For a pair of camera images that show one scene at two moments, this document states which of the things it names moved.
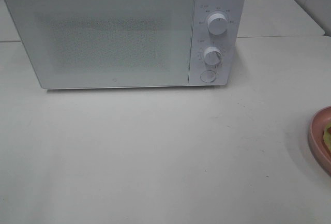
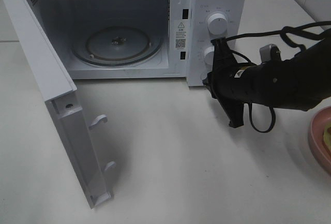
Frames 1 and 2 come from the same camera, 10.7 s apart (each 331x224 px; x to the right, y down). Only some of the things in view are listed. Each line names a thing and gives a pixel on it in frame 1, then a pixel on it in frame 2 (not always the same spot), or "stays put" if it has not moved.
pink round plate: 319,121 stays put
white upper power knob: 217,24 stays put
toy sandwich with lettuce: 327,135 stays put
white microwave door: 92,38 to 61,95
